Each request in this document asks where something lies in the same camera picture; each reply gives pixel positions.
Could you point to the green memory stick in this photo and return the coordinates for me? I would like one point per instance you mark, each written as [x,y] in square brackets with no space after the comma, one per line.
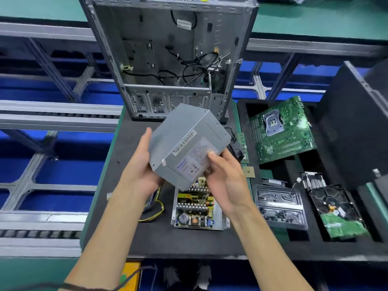
[242,145]

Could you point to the person's left forearm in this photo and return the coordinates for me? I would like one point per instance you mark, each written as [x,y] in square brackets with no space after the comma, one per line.
[106,251]

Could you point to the grey power supply cover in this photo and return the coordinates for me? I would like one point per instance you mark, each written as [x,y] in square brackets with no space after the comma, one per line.
[188,145]

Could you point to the aluminium conveyor frame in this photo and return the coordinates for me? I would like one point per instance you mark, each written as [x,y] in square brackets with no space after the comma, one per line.
[48,115]

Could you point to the person's left shoe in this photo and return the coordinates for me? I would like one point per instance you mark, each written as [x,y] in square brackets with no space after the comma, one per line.
[171,277]

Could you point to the black foam parts tray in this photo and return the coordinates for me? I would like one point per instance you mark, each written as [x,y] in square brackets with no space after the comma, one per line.
[357,124]

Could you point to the small square processor chip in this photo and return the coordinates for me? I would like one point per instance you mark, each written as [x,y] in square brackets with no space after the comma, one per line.
[248,172]

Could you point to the person's left hand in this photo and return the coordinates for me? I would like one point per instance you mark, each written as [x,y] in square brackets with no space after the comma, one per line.
[140,172]

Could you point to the clear plastic screw tray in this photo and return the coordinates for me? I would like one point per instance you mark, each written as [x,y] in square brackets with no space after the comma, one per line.
[280,206]

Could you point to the black foam work mat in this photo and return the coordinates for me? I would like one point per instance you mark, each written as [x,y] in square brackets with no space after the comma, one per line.
[121,239]

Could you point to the silver computer tower chassis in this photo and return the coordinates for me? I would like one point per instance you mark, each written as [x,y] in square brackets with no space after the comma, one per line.
[157,57]

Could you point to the person's right shoe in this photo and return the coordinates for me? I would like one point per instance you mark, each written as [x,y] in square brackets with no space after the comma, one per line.
[203,275]

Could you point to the person's right hand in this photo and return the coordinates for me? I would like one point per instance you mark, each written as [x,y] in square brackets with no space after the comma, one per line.
[229,188]

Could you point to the silver heatsink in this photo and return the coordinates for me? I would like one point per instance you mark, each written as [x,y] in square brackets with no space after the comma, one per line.
[314,180]

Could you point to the power supply metal base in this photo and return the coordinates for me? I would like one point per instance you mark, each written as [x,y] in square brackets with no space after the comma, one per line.
[176,218]

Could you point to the person's shoe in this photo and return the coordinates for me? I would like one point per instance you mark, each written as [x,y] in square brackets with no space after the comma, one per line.
[203,275]
[171,277]

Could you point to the green motherboard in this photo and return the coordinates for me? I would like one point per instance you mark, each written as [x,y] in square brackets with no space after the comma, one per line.
[285,133]

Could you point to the person's right forearm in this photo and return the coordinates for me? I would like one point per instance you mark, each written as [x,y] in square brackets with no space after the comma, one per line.
[270,254]

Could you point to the black hard disk drive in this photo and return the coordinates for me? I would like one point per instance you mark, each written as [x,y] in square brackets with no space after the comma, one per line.
[336,212]

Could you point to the yellow button box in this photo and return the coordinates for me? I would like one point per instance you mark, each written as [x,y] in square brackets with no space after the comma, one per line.
[128,277]

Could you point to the black cooling fan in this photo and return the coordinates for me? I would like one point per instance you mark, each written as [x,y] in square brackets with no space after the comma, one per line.
[236,148]

